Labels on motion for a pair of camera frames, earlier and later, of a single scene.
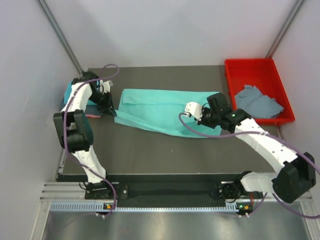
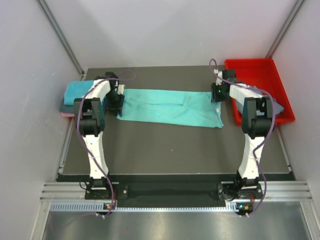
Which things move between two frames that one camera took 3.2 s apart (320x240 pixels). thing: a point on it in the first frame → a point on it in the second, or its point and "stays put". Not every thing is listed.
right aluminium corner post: x=299 y=4 stays put
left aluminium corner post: x=44 y=6 stays put
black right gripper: x=205 y=109 → x=215 y=97
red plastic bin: x=263 y=73 stays put
